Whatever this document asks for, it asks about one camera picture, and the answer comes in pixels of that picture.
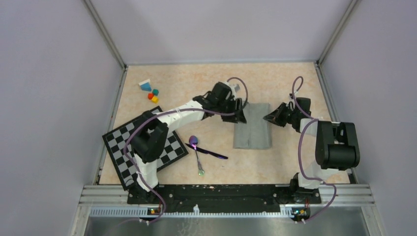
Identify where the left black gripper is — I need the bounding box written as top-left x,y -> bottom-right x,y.
216,97 -> 247,124

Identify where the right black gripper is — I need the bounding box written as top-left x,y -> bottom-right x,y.
264,102 -> 298,128

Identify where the grey cloth napkin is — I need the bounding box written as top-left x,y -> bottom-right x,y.
233,103 -> 272,150

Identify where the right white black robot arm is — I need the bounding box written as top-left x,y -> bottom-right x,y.
264,97 -> 360,203

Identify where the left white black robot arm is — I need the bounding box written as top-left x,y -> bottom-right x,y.
122,81 -> 248,203

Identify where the iridescent purple knife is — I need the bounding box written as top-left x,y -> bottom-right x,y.
185,143 -> 229,160

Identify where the iridescent purple spoon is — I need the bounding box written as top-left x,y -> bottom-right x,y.
189,135 -> 205,176

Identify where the yellow cube block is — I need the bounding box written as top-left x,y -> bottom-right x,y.
151,96 -> 159,104

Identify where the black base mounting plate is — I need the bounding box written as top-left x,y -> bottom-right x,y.
127,184 -> 322,213

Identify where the blue white wedge block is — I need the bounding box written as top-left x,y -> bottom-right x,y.
138,79 -> 152,91

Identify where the black grey checkerboard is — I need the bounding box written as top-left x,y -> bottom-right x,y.
102,117 -> 189,190

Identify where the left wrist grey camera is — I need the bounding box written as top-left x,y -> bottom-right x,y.
229,83 -> 240,98

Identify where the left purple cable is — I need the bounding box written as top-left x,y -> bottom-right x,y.
104,77 -> 249,229

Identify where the right aluminium corner post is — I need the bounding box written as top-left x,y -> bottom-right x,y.
316,0 -> 361,67

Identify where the aluminium corner post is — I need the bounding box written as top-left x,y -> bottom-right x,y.
316,0 -> 361,67
81,0 -> 126,70

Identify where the aluminium front frame rail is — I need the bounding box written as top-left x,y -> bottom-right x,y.
79,184 -> 375,219

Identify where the left aluminium corner post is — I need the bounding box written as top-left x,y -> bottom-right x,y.
81,0 -> 126,70

